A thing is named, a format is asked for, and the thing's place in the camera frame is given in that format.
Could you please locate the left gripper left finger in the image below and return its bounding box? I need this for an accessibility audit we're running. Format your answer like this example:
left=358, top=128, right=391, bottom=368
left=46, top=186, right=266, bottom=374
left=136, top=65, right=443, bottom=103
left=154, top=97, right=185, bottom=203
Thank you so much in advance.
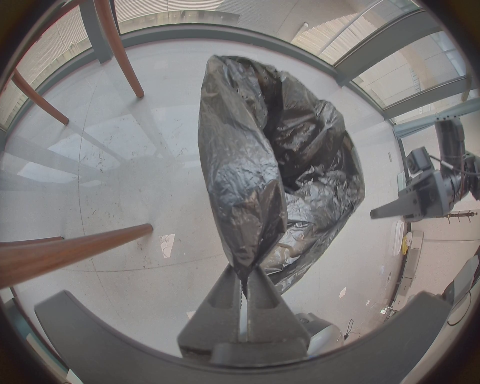
left=178, top=267, right=243, bottom=356

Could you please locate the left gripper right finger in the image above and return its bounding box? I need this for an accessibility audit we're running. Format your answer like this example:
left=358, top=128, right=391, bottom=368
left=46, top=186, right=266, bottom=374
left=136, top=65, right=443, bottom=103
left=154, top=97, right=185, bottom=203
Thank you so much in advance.
left=245, top=267, right=312, bottom=353

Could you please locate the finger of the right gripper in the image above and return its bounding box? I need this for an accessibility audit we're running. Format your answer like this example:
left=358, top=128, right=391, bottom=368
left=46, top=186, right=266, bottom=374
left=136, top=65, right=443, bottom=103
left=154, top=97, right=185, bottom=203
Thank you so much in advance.
left=370, top=200, right=406, bottom=220

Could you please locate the black plastic bag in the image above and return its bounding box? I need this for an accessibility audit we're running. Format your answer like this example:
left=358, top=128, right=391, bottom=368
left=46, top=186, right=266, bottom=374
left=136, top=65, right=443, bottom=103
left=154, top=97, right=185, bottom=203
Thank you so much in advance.
left=197, top=55, right=366, bottom=297

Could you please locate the white cushioned wooden chair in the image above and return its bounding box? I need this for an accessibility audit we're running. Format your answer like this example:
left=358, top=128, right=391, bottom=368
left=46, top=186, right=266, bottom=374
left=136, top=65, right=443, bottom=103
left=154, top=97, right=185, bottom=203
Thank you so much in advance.
left=0, top=0, right=154, bottom=290

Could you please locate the window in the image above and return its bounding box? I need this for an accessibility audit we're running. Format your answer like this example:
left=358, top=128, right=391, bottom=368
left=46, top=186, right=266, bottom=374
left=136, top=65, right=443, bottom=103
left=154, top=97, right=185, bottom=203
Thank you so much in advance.
left=0, top=0, right=480, bottom=132

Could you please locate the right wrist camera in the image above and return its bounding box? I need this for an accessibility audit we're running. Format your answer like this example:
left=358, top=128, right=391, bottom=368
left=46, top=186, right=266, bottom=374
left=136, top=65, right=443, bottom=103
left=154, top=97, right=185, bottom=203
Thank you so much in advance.
left=406, top=147, right=433, bottom=177

